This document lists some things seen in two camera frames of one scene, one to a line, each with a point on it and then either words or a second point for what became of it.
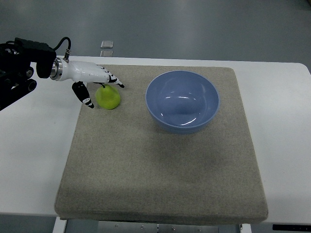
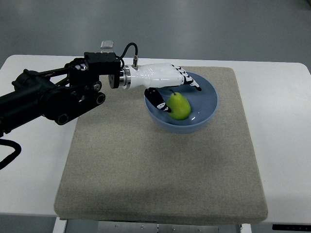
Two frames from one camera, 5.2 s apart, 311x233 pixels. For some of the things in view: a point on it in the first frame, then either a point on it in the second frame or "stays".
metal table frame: x=105 y=226 stays
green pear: x=107 y=97 to x=180 y=108
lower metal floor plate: x=106 y=53 stays
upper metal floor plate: x=107 y=44 stays
